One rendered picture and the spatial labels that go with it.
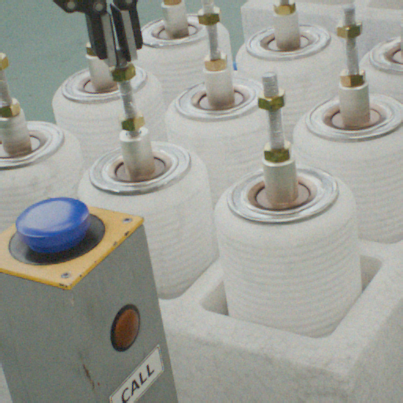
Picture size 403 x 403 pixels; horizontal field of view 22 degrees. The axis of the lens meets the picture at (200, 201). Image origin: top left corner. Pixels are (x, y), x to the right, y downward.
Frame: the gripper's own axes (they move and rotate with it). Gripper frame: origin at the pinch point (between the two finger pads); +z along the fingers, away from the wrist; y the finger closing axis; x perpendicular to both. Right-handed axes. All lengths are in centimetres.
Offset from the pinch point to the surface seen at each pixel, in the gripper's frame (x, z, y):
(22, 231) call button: -17.1, 2.8, -11.1
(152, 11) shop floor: 99, 35, 31
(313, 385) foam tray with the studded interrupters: -18.3, 19.2, 4.1
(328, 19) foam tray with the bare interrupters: 35, 18, 33
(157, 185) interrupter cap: -3.7, 10.1, 0.1
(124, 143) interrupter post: -0.6, 7.8, -0.9
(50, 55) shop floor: 91, 35, 11
